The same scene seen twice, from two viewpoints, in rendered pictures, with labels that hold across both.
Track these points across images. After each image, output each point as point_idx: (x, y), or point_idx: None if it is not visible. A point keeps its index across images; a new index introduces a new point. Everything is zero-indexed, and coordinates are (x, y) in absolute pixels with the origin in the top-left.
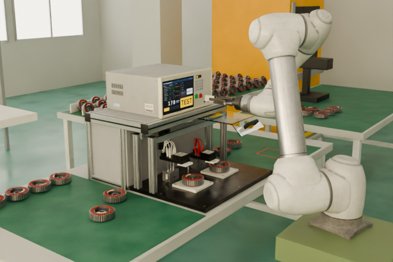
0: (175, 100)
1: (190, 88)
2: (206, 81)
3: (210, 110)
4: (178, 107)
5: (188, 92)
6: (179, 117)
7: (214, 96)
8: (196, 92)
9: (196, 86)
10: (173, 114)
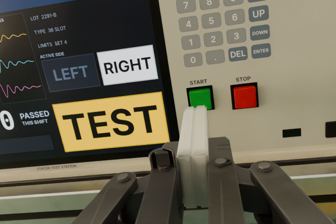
0: (12, 114)
1: (137, 46)
2: (314, 1)
3: (328, 197)
4: (49, 147)
5: (112, 71)
6: (17, 206)
7: (157, 151)
8: (202, 72)
9: (191, 35)
10: (16, 178)
